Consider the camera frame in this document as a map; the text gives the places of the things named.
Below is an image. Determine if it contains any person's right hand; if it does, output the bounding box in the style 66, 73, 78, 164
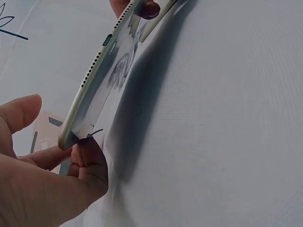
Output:
110, 0, 134, 19

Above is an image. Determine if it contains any gold tablet computer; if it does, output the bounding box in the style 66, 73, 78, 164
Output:
58, 0, 188, 151

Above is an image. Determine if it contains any person's left hand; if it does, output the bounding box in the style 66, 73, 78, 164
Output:
0, 94, 110, 227

